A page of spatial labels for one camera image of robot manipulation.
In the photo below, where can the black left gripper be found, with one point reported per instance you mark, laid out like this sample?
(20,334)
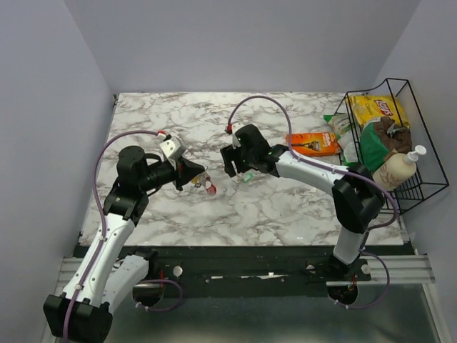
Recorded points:
(184,171)

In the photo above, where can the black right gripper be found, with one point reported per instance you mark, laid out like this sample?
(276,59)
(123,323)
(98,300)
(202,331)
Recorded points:
(228,154)

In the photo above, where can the red handled steel key organizer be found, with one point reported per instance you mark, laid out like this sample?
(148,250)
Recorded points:
(203,180)

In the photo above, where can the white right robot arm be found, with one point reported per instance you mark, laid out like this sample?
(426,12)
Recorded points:
(356,198)

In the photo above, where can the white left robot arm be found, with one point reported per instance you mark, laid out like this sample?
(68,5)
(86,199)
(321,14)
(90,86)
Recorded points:
(84,311)

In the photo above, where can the green key tag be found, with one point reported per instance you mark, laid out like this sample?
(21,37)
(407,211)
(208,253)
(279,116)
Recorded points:
(247,177)

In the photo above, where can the orange razor box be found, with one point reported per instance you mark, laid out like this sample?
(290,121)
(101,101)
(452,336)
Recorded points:
(314,144)

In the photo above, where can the white green snack bag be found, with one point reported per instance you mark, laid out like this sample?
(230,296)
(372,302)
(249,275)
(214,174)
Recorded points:
(343,129)

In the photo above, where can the yellow chips bag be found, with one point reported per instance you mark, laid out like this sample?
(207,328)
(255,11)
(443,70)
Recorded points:
(366,108)

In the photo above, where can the cream lotion pump bottle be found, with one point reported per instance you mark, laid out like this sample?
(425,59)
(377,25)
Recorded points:
(398,168)

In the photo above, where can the brown crumpled bag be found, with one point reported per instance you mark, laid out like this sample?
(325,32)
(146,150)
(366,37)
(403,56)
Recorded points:
(394,136)

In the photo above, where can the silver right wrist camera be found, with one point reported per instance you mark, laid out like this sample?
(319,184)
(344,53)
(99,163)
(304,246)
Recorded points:
(235,140)

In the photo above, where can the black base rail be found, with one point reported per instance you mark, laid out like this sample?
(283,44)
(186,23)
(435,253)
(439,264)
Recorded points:
(243,272)

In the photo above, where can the black wire rack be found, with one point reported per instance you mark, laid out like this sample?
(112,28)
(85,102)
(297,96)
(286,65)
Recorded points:
(430,178)

